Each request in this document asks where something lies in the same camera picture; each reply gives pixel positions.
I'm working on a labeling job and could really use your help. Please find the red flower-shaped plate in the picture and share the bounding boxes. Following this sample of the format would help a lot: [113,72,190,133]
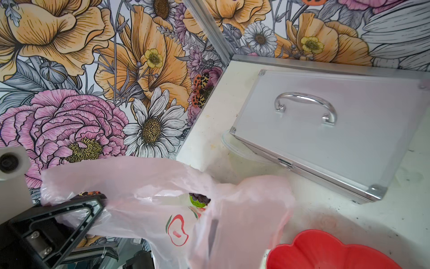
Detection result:
[266,229,400,269]

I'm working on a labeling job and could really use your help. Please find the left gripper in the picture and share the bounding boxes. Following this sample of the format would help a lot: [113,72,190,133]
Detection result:
[1,194,106,269]

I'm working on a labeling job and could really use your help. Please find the dark grape bunch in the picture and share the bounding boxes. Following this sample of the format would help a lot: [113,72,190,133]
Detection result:
[189,193,211,206]

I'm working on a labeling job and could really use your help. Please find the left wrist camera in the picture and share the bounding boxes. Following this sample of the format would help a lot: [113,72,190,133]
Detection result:
[1,146,33,224]

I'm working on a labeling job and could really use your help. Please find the green lime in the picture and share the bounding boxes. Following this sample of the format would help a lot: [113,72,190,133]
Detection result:
[189,193,211,208]

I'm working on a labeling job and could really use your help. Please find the pink plastic bag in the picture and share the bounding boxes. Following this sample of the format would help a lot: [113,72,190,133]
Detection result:
[41,156,295,269]

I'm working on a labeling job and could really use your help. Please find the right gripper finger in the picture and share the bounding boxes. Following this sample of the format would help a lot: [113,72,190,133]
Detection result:
[207,219,219,258]

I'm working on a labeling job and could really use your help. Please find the silver metal case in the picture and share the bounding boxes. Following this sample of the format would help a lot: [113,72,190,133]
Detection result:
[230,69,430,204]

